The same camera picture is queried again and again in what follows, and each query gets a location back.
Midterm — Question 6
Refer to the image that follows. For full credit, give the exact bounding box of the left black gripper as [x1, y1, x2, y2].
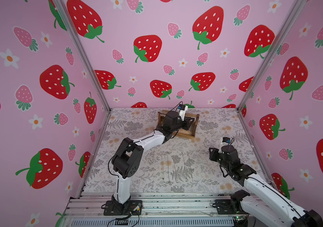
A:
[168, 116, 194, 134]

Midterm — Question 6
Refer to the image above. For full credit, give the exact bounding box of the wooden jewelry display stand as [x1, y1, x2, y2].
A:
[155, 110, 200, 142]

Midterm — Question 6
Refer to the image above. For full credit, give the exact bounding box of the silver chain necklace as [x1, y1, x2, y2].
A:
[160, 153, 167, 181]

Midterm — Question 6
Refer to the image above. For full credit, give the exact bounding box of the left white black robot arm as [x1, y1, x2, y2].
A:
[109, 104, 195, 207]

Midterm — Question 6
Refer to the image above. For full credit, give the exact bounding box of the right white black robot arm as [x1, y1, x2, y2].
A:
[209, 145, 323, 227]

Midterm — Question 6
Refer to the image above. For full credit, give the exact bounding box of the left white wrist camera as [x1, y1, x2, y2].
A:
[177, 104, 188, 121]

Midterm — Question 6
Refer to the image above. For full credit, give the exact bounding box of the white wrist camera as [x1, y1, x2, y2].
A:
[177, 104, 188, 121]
[219, 137, 231, 153]

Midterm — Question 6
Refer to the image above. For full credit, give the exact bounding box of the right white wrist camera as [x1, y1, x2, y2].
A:
[219, 137, 231, 153]

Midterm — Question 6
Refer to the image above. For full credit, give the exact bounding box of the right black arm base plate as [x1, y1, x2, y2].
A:
[212, 199, 248, 215]

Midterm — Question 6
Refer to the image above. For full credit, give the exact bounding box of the aluminium rail frame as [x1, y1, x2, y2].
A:
[60, 193, 259, 227]

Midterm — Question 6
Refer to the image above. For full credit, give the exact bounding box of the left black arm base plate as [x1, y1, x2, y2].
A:
[101, 200, 143, 216]

